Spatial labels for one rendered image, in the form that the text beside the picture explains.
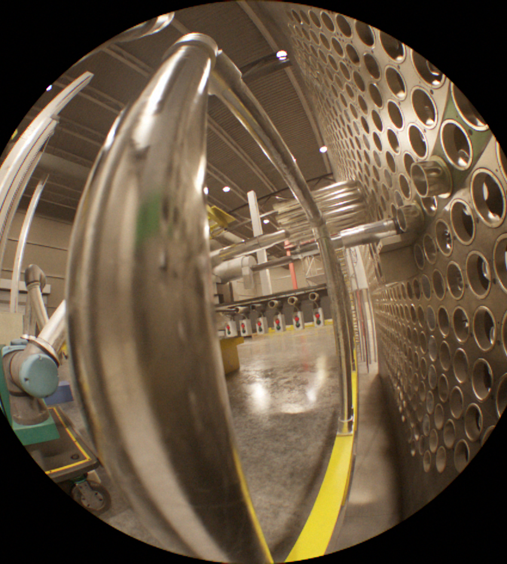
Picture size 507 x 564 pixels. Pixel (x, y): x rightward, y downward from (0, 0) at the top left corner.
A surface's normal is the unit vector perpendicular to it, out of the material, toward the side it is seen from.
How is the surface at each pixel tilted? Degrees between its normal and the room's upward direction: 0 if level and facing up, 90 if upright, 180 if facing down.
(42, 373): 95
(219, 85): 172
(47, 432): 90
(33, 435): 90
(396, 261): 90
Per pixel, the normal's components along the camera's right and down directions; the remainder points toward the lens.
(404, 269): -0.48, -0.10
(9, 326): 0.86, -0.21
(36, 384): 1.00, -0.07
